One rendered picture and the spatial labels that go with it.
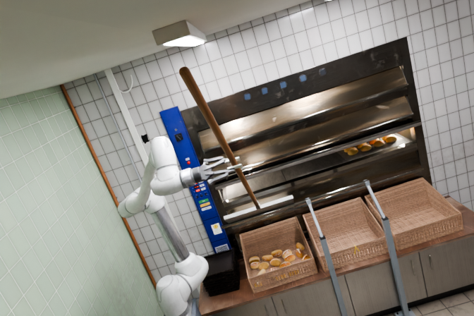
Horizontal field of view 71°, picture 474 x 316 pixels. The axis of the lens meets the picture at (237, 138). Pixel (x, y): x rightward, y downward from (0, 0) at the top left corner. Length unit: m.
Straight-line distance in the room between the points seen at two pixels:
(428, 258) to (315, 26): 2.03
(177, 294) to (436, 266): 2.04
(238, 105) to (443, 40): 1.75
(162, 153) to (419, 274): 2.32
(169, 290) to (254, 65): 1.75
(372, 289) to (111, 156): 2.41
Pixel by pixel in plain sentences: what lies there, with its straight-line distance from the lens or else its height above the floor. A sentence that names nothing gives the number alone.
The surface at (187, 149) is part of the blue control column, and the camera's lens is 2.85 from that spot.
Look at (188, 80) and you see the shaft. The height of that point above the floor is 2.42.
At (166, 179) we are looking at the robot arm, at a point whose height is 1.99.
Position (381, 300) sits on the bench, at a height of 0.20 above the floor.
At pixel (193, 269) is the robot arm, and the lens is 2.32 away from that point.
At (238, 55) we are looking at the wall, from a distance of 2.74.
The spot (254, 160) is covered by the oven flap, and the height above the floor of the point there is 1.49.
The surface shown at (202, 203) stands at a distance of 3.03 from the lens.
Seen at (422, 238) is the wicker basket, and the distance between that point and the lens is 3.09.
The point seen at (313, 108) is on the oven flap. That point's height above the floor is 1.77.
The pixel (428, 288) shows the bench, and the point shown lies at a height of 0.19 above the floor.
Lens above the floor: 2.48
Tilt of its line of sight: 15 degrees down
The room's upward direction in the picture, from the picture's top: 19 degrees counter-clockwise
